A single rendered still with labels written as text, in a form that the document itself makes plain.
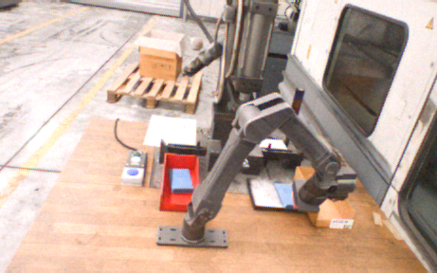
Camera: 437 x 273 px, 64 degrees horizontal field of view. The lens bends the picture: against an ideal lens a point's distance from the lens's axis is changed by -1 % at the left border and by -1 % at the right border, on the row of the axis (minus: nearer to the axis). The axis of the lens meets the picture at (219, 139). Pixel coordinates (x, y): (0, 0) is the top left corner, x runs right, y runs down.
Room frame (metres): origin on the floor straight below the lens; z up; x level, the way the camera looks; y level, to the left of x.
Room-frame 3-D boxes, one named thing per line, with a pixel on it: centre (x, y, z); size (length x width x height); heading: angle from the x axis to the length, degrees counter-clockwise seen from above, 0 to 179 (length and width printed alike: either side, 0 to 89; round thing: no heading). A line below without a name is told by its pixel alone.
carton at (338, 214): (1.02, -0.38, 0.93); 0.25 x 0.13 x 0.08; 9
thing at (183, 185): (1.01, 0.11, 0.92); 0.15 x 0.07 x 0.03; 16
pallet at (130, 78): (4.28, 0.86, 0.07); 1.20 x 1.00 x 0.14; 2
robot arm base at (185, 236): (0.75, 0.03, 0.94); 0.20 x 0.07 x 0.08; 99
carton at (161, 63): (4.58, 0.91, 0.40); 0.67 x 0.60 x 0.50; 1
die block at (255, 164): (1.17, -0.06, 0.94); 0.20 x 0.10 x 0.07; 99
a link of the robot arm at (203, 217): (0.76, 0.02, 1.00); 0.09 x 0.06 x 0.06; 15
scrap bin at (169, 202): (0.98, 0.11, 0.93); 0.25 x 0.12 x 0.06; 9
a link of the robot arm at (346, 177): (0.86, -0.33, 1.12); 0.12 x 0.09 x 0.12; 105
